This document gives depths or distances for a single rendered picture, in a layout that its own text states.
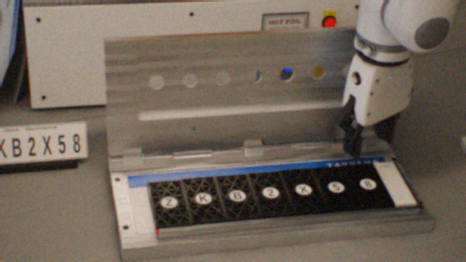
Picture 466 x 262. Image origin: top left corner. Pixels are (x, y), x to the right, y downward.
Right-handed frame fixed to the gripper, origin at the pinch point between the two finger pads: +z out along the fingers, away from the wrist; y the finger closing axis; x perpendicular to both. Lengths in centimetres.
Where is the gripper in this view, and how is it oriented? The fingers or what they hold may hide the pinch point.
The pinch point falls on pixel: (369, 137)
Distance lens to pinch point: 137.9
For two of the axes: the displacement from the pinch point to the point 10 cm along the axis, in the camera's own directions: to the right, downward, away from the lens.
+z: -0.4, 8.1, 5.9
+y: 7.8, -3.4, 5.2
